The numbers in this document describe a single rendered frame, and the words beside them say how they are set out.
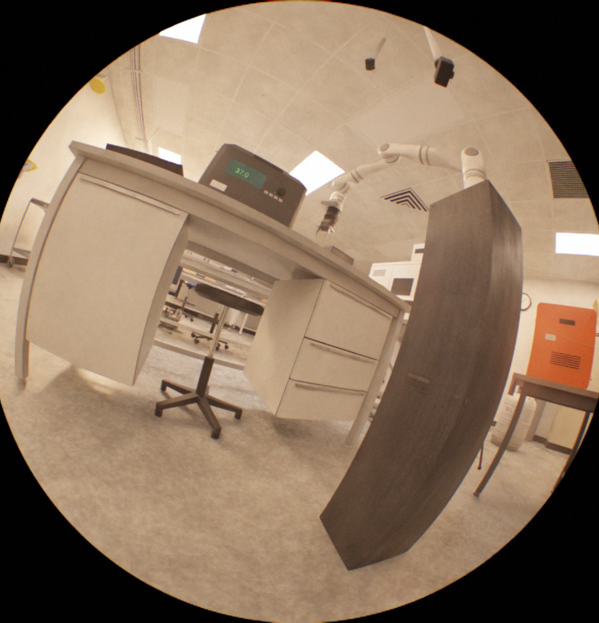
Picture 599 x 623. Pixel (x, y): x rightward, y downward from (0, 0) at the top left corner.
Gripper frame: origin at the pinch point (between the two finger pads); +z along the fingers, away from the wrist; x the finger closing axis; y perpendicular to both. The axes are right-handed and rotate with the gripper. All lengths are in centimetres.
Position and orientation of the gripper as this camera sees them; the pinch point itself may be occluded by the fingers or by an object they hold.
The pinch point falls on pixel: (321, 238)
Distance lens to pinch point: 104.9
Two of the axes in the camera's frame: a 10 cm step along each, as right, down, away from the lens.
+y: 4.5, 2.2, 8.7
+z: -3.3, 9.4, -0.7
